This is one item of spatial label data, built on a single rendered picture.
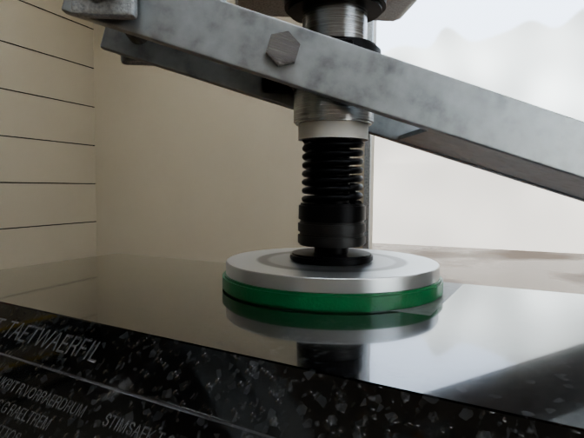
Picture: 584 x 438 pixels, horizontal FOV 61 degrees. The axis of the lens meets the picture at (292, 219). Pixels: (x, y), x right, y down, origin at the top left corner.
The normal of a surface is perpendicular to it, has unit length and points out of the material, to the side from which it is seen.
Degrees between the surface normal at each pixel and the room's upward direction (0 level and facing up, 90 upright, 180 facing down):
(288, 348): 0
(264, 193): 90
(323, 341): 0
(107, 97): 90
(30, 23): 90
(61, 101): 90
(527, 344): 0
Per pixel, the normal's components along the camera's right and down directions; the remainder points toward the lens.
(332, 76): 0.09, 0.07
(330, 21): -0.20, 0.06
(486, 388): 0.01, -1.00
